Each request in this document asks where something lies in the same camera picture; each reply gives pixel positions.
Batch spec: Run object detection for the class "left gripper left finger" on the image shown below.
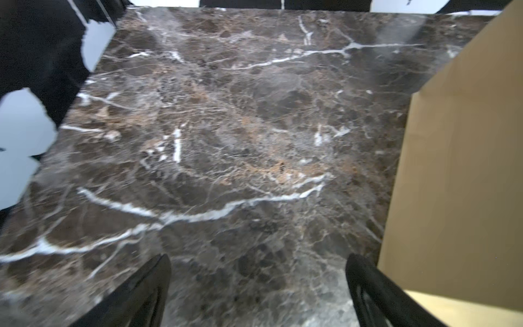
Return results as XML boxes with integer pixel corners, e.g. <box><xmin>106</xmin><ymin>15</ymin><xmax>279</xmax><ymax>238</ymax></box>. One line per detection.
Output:
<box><xmin>71</xmin><ymin>254</ymin><xmax>171</xmax><ymax>327</ymax></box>

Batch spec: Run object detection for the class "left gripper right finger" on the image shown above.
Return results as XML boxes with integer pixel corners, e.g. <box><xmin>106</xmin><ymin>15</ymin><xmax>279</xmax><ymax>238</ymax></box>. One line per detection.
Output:
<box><xmin>345</xmin><ymin>253</ymin><xmax>445</xmax><ymax>326</ymax></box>

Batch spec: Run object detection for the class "brown paper bag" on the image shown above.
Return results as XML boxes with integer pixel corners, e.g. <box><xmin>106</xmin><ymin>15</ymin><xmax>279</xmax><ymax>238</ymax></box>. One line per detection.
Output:
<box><xmin>378</xmin><ymin>1</ymin><xmax>522</xmax><ymax>311</ymax></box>

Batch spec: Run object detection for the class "yellow plastic tray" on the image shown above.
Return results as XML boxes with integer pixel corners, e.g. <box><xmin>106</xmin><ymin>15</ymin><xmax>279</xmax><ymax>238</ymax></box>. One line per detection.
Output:
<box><xmin>405</xmin><ymin>290</ymin><xmax>522</xmax><ymax>327</ymax></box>

